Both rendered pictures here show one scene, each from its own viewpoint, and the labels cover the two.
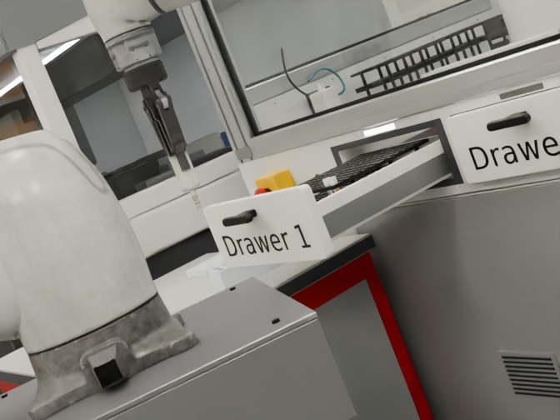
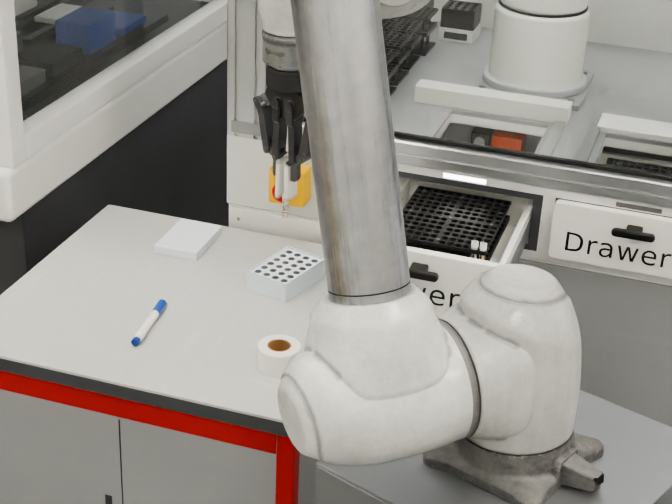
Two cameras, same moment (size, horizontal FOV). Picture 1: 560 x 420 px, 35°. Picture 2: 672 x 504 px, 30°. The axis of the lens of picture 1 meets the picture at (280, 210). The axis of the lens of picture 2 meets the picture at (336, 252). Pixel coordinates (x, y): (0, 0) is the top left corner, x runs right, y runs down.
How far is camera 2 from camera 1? 1.52 m
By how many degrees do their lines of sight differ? 42
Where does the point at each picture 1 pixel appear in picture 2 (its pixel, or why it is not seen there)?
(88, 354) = (564, 461)
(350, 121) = (430, 157)
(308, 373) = not seen: outside the picture
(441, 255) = not seen: hidden behind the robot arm
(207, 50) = (255, 12)
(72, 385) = (549, 484)
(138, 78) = (297, 84)
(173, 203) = (71, 133)
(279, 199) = (472, 268)
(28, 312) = (535, 427)
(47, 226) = (574, 366)
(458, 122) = (569, 209)
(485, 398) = not seen: hidden behind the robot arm
